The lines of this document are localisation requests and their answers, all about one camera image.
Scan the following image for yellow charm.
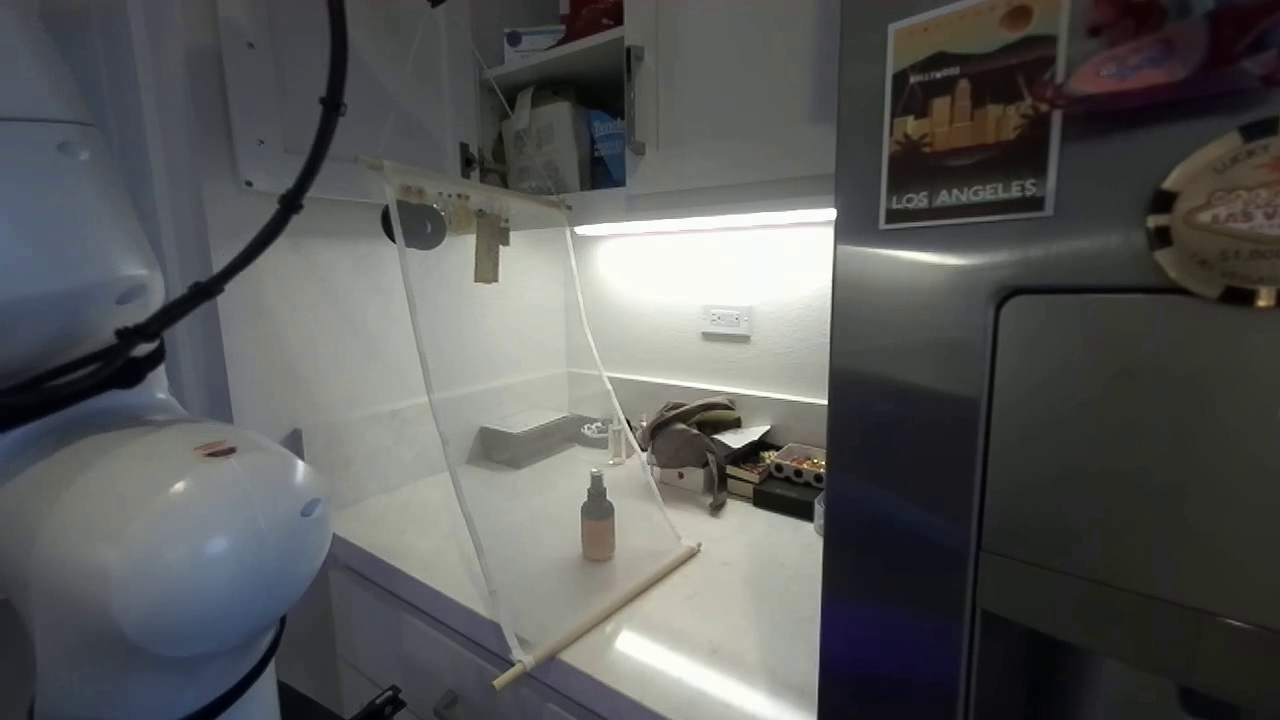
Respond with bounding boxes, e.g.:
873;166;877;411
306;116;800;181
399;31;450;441
467;214;515;287

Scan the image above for transparent flag with wooden dowels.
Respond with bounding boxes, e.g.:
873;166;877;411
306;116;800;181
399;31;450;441
377;0;710;697

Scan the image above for black round badge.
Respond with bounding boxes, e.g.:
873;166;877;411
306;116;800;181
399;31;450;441
380;195;451;257

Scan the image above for small clear bottle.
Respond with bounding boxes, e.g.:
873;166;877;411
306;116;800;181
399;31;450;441
604;411;636;471

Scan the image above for crumpled grey cloth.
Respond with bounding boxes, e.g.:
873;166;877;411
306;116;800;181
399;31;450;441
639;398;743;519

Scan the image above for white printed box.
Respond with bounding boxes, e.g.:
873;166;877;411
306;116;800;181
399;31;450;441
713;421;779;459

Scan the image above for grey cardboard box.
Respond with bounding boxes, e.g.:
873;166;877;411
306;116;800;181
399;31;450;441
478;410;593;471

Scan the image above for under-cabinet light bar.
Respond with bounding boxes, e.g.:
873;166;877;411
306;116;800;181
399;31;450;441
571;203;842;246

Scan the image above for amber spray bottle black cap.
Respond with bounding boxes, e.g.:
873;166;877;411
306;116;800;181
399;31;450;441
577;471;622;569

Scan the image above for dark compartment box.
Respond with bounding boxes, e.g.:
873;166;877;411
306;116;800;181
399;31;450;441
743;441;828;525

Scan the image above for blue plastic package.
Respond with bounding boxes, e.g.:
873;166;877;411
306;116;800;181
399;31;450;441
580;103;633;193

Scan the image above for white paper bag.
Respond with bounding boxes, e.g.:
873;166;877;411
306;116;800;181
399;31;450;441
500;83;589;200

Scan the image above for stainless steel refrigerator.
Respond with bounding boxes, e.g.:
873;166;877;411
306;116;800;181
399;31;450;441
815;0;1280;720

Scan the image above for small white box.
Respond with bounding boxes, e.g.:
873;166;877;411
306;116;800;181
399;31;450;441
500;22;571;67

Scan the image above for Los Angeles poster magnet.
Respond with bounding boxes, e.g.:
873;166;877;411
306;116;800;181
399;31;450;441
877;0;1071;233

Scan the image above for pink red fridge magnet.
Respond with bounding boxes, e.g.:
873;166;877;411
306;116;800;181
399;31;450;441
1055;0;1280;124

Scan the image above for poker chip magnet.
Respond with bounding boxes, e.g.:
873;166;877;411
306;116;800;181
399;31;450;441
1140;116;1280;312

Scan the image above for white wall outlet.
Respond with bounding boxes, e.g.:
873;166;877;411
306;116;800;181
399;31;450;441
702;301;760;344

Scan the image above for white wall cupboard with shelves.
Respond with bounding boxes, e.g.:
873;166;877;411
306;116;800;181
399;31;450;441
472;0;842;233

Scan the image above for black drawer handle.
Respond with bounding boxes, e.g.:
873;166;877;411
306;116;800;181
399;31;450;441
353;680;412;720

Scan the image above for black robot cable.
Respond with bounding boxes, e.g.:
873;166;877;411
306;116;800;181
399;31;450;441
0;0;358;432

